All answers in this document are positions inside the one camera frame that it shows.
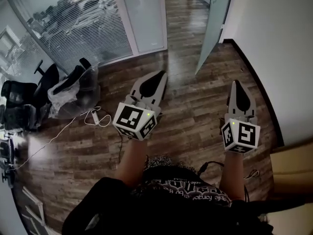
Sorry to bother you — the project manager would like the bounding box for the black baseboard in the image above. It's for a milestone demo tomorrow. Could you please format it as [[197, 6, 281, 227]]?
[[222, 38, 286, 148]]

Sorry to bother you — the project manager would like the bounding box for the white cable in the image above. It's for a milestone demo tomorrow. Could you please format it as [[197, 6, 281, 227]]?
[[12, 106, 112, 173]]

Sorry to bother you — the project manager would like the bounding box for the person's black printed clothing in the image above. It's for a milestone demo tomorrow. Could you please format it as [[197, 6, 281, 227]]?
[[61, 154, 274, 235]]

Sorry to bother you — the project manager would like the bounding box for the person's left forearm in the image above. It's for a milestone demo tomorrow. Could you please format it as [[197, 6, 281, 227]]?
[[114, 137, 149, 188]]

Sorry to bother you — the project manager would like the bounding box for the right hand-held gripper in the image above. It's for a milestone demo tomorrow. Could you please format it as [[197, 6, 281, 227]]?
[[221, 79, 260, 154]]

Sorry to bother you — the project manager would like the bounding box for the white metal frame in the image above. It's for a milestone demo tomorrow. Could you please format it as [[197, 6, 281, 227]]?
[[21, 186, 46, 235]]

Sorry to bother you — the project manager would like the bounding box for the frosted glass wall panel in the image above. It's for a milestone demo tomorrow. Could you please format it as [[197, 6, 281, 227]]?
[[119, 0, 168, 56]]

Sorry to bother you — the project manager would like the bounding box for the brown cardboard box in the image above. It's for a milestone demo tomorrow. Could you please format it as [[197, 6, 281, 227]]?
[[268, 143, 313, 195]]

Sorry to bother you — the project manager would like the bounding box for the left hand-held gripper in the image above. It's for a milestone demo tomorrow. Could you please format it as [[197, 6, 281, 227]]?
[[112, 70, 169, 141]]

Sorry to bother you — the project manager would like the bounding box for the glass door panel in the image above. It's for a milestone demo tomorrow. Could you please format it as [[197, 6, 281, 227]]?
[[195, 0, 235, 76]]

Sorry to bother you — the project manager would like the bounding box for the glass partition with blinds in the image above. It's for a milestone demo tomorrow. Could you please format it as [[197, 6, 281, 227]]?
[[0, 0, 134, 88]]

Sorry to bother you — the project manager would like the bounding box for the white looped cord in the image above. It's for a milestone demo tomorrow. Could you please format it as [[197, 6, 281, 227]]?
[[244, 169, 260, 180]]

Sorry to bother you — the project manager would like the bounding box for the person's right forearm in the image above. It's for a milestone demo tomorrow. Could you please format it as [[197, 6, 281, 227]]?
[[219, 149, 246, 202]]

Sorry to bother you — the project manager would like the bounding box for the black cable with plug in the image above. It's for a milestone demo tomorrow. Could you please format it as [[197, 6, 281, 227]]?
[[198, 161, 224, 176]]

